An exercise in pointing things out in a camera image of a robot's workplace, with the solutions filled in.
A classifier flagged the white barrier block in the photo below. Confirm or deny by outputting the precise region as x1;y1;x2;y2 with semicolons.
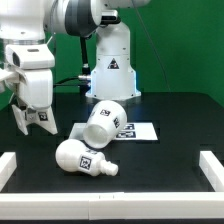
199;151;224;192
0;152;17;192

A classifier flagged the white lamp shade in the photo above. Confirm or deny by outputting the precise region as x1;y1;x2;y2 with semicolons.
83;100;127;149

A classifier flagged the white left barrier block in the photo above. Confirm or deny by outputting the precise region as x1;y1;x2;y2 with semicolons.
0;152;17;192

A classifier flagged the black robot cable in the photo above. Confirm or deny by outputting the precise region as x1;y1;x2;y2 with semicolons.
52;76;84;88

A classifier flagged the white front barrier wall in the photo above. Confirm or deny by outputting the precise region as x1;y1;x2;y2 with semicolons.
0;192;224;220

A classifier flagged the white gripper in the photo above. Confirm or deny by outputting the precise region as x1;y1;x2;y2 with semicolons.
0;69;53;110

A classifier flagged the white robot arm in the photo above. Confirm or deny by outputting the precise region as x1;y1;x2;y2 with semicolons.
0;0;151;111

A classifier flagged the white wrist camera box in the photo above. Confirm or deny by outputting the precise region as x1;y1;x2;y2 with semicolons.
5;44;55;70

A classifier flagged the white lamp bulb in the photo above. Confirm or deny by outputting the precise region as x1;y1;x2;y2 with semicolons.
55;139;118;176

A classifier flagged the white lamp base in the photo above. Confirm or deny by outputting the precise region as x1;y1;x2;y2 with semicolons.
12;105;58;135

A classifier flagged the white right barrier block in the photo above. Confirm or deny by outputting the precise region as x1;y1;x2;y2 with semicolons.
199;151;224;192

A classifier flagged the white marker paper sheet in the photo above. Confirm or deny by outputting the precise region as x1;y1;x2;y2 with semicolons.
69;122;158;141

